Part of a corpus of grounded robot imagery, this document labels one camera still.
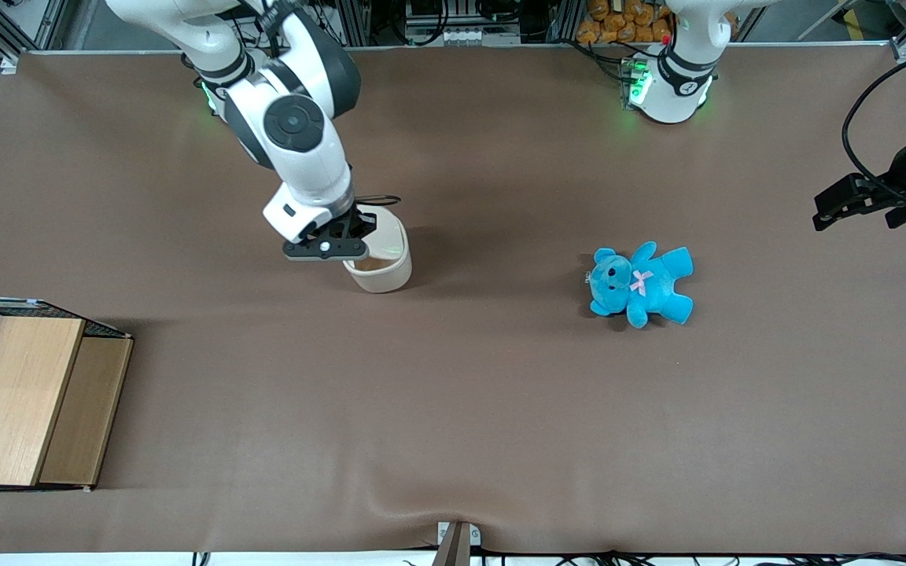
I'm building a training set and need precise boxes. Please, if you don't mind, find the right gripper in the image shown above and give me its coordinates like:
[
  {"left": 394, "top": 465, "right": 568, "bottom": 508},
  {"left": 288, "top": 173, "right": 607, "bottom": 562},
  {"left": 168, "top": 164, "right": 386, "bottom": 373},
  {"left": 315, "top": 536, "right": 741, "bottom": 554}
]
[{"left": 263, "top": 187, "right": 380, "bottom": 262}]

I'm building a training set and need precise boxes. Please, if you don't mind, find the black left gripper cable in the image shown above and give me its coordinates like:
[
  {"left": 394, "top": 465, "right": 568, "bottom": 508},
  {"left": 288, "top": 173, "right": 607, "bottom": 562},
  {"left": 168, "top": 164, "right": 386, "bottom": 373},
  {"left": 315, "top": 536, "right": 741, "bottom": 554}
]
[{"left": 842, "top": 49, "right": 906, "bottom": 199}]

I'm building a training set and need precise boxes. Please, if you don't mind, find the metal table bracket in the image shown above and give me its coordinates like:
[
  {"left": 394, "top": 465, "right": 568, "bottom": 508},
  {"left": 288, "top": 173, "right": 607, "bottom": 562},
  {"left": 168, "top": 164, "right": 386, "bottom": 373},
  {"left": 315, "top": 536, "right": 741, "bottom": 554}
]
[{"left": 431, "top": 520, "right": 482, "bottom": 566}]

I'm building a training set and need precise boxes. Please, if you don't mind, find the white connector strip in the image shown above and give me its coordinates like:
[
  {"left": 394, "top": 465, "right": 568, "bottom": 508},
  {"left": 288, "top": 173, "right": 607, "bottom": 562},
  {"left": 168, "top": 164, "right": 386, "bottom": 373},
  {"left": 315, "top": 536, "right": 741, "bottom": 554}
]
[{"left": 414, "top": 27, "right": 521, "bottom": 46}]

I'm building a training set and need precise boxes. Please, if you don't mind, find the wooden shelf box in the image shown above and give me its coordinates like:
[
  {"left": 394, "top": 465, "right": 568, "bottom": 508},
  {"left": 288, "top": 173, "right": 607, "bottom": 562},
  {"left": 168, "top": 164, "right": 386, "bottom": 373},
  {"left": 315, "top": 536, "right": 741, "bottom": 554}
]
[{"left": 0, "top": 297, "right": 134, "bottom": 494}]

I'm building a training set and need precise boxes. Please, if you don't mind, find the white lidded trash can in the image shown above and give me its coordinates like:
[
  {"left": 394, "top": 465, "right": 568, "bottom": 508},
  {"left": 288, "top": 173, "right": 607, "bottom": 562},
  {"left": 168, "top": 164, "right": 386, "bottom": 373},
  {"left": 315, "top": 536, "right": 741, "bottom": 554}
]
[{"left": 342, "top": 206, "right": 414, "bottom": 295}]

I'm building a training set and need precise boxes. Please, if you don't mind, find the brown table cover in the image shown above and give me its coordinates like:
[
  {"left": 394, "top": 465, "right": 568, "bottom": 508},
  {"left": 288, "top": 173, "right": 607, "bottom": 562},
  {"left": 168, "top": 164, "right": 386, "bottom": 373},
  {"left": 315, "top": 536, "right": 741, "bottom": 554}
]
[{"left": 0, "top": 42, "right": 906, "bottom": 556}]

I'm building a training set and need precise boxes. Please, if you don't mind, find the blue teddy bear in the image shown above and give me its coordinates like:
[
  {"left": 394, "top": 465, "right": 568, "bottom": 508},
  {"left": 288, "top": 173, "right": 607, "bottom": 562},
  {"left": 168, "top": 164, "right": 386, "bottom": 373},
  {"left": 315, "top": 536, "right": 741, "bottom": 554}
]
[{"left": 587, "top": 241, "right": 695, "bottom": 330}]

